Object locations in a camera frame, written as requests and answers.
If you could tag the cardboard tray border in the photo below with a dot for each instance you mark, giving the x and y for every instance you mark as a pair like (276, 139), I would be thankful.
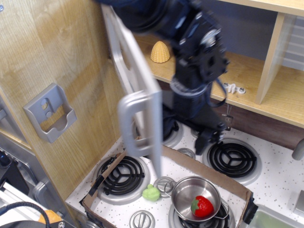
(174, 165)

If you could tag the back right black burner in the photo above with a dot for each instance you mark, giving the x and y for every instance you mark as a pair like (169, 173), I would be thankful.
(234, 158)

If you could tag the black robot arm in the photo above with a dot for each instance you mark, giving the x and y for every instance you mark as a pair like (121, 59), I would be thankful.
(194, 36)

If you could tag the toy sink basin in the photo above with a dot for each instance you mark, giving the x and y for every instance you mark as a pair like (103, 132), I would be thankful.
(263, 217)

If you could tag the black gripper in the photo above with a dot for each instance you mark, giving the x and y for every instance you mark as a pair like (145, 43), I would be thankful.
(197, 113)

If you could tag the hanging toy spatula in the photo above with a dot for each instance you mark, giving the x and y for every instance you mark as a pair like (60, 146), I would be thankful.
(228, 118)

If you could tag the grey toy microwave door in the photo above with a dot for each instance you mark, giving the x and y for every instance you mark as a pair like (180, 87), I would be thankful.
(140, 110)

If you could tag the small middle stove knob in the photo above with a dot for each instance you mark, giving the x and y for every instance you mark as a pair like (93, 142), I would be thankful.
(187, 152)

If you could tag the centre silver stove knob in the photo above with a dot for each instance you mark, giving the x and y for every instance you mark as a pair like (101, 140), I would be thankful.
(165, 186)

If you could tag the grey oven door handle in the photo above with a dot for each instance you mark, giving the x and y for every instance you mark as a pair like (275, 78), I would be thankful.
(39, 192)

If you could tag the yellow toy corn cob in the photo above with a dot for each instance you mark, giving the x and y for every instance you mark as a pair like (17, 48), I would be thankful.
(160, 53)

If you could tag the white magnetic door latch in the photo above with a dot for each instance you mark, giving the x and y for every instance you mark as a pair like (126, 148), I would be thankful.
(232, 88)

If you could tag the orange round object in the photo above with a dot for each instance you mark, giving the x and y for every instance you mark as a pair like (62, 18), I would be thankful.
(52, 217)

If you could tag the small steel pot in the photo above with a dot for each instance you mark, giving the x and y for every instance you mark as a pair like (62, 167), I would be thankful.
(185, 191)

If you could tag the front left black burner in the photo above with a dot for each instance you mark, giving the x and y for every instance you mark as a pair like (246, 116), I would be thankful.
(126, 182)

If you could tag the front silver stove knob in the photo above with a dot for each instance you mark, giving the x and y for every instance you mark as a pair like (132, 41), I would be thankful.
(142, 219)

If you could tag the silver stove knob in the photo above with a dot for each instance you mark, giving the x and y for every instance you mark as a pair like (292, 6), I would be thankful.
(165, 186)
(142, 219)

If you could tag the grey wall holder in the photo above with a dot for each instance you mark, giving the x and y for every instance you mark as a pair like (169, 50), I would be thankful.
(44, 106)

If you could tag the green toy vegetable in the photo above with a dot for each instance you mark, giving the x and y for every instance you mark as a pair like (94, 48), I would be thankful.
(151, 193)

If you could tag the red toy strawberry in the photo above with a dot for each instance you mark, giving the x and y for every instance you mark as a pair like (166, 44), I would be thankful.
(201, 207)

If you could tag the grey toy faucet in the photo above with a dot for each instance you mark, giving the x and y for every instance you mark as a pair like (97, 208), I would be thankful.
(298, 152)

